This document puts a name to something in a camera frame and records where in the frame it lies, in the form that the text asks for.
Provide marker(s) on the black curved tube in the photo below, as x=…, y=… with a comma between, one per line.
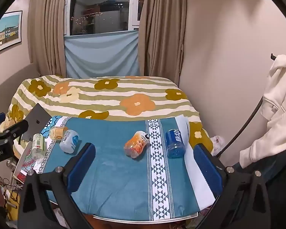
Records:
x=249, y=124

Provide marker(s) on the orange drink bottle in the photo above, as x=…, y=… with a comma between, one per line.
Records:
x=134, y=146

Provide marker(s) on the framed wall picture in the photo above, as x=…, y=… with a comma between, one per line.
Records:
x=6, y=33

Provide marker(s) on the beige curtain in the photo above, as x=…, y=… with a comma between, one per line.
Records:
x=47, y=28
x=163, y=31

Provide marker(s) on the yellow small bottle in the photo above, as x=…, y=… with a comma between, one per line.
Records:
x=58, y=132

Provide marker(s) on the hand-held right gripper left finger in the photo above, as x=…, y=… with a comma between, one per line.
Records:
x=82, y=169

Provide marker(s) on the white hoodie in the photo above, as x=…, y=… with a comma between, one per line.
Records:
x=276, y=114

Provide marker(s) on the floral striped blanket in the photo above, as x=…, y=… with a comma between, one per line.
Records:
x=124, y=100

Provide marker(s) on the white jar blue label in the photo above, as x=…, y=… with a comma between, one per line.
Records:
x=69, y=141

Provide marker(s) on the window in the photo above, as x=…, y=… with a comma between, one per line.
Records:
x=102, y=7

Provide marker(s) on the black wall hook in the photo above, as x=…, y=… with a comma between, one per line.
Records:
x=273, y=56

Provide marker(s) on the crumpled white tissue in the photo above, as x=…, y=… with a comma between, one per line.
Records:
x=216, y=142

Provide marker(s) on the light blue hanging cloth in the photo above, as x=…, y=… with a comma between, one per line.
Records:
x=101, y=54

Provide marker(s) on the grey laptop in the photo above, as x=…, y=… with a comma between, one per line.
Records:
x=36, y=122

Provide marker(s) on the red green patterned mat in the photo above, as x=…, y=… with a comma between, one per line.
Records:
x=28, y=163

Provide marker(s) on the clear bottle with green label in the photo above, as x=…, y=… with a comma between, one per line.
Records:
x=38, y=146

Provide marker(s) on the teal patterned cloth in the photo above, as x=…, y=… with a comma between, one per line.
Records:
x=114, y=167

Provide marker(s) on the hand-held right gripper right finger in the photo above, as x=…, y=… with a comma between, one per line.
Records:
x=208, y=170

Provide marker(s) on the blue drink bottle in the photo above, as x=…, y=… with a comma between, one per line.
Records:
x=175, y=143

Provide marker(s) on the dark cloth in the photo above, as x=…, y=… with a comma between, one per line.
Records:
x=282, y=188

